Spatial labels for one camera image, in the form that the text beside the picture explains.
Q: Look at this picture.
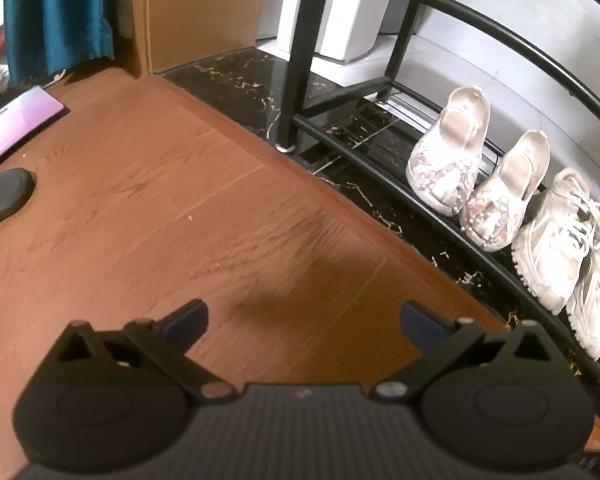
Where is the black metal shoe rack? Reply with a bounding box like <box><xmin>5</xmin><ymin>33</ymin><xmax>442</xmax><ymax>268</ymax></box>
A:
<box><xmin>277</xmin><ymin>0</ymin><xmax>600</xmax><ymax>361</ymax></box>

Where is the brown cardboard box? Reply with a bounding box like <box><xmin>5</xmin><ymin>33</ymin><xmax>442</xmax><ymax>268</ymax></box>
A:
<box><xmin>130</xmin><ymin>0</ymin><xmax>268</xmax><ymax>78</ymax></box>

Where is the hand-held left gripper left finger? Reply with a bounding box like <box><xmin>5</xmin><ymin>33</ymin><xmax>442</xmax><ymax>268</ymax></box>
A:
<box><xmin>50</xmin><ymin>300</ymin><xmax>231</xmax><ymax>401</ymax></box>

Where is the floral slip-on shoe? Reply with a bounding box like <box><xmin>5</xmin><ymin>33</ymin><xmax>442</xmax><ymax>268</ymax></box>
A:
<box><xmin>460</xmin><ymin>130</ymin><xmax>551</xmax><ymax>253</ymax></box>
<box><xmin>406</xmin><ymin>86</ymin><xmax>492</xmax><ymax>217</ymax></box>

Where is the white box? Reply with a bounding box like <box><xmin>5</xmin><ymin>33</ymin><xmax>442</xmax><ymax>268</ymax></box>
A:
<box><xmin>277</xmin><ymin>0</ymin><xmax>326</xmax><ymax>58</ymax></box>

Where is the white appliance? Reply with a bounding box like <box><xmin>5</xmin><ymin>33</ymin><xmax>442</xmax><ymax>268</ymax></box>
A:
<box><xmin>316</xmin><ymin>0</ymin><xmax>402</xmax><ymax>63</ymax></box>

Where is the white lace-up sneaker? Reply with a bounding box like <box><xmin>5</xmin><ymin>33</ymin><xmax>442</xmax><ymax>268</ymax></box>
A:
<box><xmin>565</xmin><ymin>240</ymin><xmax>600</xmax><ymax>361</ymax></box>
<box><xmin>511</xmin><ymin>167</ymin><xmax>600</xmax><ymax>316</ymax></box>

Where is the black slipper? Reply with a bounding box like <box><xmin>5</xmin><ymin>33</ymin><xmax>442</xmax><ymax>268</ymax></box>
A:
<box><xmin>0</xmin><ymin>169</ymin><xmax>37</xmax><ymax>233</ymax></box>

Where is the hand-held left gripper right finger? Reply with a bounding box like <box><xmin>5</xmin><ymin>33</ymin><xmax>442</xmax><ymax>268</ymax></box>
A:
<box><xmin>372</xmin><ymin>301</ymin><xmax>557</xmax><ymax>401</ymax></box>

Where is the teal curtain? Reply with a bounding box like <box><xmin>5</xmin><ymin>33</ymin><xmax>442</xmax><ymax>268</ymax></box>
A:
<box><xmin>4</xmin><ymin>0</ymin><xmax>115</xmax><ymax>86</ymax></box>

